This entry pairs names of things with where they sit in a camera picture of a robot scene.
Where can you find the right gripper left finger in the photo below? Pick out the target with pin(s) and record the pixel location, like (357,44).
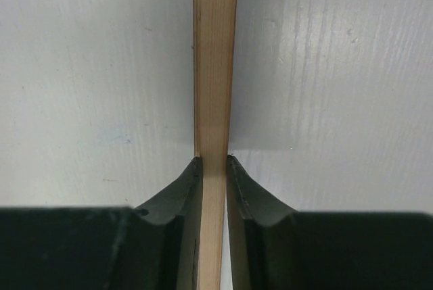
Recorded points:
(152,246)

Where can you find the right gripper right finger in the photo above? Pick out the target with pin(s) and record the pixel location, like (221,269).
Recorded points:
(273,246)

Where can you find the blue wooden picture frame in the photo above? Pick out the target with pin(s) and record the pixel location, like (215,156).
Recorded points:
(213,43)

